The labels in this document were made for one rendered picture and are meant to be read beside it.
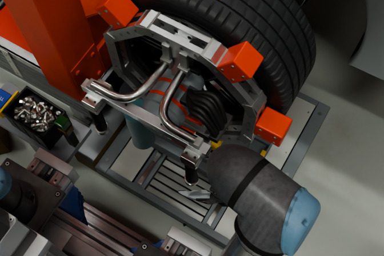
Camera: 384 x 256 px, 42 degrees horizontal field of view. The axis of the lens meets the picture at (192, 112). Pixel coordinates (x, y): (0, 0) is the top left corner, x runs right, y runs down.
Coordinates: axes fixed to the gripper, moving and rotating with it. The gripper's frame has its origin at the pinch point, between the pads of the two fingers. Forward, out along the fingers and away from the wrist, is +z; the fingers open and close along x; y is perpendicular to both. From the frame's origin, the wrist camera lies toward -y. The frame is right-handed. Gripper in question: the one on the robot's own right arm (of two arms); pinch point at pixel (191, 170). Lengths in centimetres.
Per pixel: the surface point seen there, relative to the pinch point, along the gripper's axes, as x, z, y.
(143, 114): -3.1, 17.3, 15.0
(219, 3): -34.3, 11.0, 33.7
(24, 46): -30, 111, -56
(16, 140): 5, 98, -83
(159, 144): -23, 32, -66
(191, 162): 1.3, -1.2, 11.9
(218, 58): -22.6, 4.4, 27.6
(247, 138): -20.3, -8.7, -5.7
